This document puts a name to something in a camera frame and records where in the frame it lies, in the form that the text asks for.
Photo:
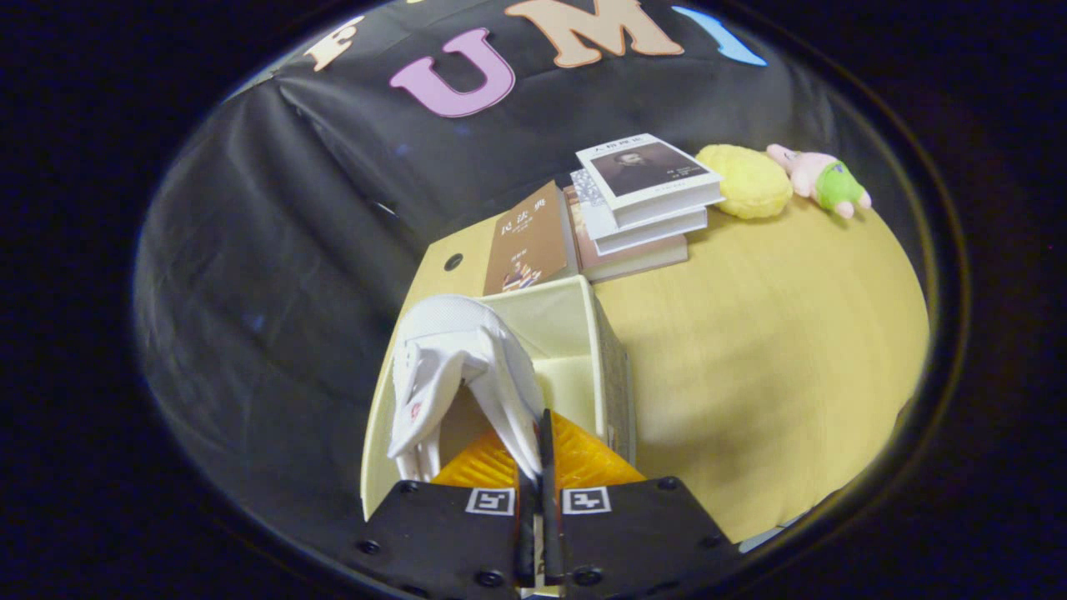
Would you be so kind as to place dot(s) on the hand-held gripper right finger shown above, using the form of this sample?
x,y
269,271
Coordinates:
x,y
549,467

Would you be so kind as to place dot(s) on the white portrait cover book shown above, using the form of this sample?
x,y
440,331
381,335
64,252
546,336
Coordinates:
x,y
642,171

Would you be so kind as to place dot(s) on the yellow plush toy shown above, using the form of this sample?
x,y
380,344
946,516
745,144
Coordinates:
x,y
746,179

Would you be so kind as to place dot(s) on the brown cover book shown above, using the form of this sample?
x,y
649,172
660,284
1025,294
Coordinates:
x,y
529,237

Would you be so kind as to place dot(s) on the white striped canvas shoe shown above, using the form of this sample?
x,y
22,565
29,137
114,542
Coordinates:
x,y
467,350

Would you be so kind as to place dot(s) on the white patterned cover book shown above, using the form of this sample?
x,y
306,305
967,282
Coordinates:
x,y
596,217

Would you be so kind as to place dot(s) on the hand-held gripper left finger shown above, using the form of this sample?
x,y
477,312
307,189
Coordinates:
x,y
450,533

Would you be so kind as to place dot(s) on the pink and green plush toy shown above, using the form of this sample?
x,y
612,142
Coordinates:
x,y
829,179

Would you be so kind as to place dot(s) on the foldable fabric storage box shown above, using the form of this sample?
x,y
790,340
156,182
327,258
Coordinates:
x,y
567,325

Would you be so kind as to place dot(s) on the black backdrop cloth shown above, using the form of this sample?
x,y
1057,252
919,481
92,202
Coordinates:
x,y
250,250

